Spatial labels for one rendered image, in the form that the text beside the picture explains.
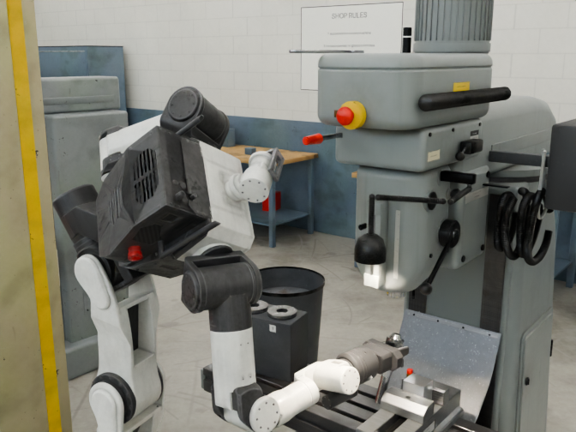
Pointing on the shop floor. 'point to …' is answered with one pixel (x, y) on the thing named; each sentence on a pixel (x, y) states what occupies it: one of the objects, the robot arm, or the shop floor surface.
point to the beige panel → (27, 242)
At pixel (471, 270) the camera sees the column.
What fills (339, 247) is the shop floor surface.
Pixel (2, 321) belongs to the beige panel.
